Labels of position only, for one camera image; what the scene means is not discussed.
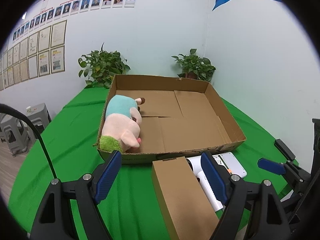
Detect white hair dryer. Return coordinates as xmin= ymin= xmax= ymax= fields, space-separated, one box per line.
xmin=187 ymin=156 xmax=223 ymax=212

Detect green and white medicine box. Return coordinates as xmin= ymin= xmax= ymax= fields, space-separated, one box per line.
xmin=213 ymin=154 xmax=233 ymax=174

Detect white flat box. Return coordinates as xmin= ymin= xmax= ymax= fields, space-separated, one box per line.
xmin=220 ymin=152 xmax=247 ymax=178

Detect black clip on table edge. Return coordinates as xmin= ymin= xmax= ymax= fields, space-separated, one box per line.
xmin=274 ymin=139 xmax=296 ymax=161

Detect pink and teal plush toy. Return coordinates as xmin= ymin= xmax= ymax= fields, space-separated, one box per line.
xmin=98 ymin=95 xmax=145 ymax=153

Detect green tablecloth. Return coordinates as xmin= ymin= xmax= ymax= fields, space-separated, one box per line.
xmin=7 ymin=80 xmax=299 ymax=240

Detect large open cardboard tray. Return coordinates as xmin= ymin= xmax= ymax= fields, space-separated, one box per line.
xmin=97 ymin=75 xmax=246 ymax=164

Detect left potted green plant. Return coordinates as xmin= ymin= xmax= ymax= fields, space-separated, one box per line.
xmin=78 ymin=44 xmax=131 ymax=89

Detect potted green plant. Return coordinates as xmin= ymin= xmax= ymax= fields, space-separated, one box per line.
xmin=172 ymin=48 xmax=216 ymax=82
xmin=78 ymin=44 xmax=131 ymax=89

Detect grey plastic stool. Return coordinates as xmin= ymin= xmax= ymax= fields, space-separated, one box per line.
xmin=0 ymin=103 xmax=52 ymax=158

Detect right potted green plant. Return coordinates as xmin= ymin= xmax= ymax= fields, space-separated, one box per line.
xmin=172 ymin=48 xmax=216 ymax=82

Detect row of portrait photos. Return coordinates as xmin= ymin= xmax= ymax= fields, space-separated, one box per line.
xmin=12 ymin=0 xmax=136 ymax=42

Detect black cable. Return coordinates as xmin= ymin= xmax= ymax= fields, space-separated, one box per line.
xmin=0 ymin=103 xmax=59 ymax=181

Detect framed certificates on wall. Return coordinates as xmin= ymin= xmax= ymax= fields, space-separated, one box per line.
xmin=1 ymin=20 xmax=67 ymax=91

